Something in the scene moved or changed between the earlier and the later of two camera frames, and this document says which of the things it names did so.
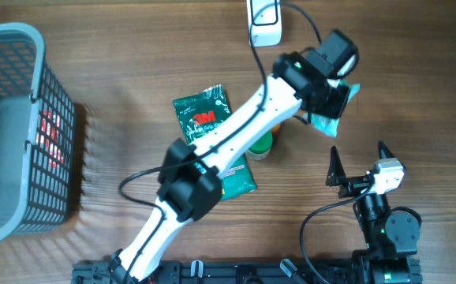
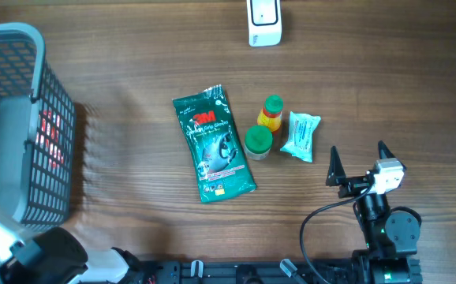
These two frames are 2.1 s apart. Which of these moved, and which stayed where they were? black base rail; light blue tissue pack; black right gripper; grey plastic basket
Moved: light blue tissue pack
Stayed: grey plastic basket; black right gripper; black base rail
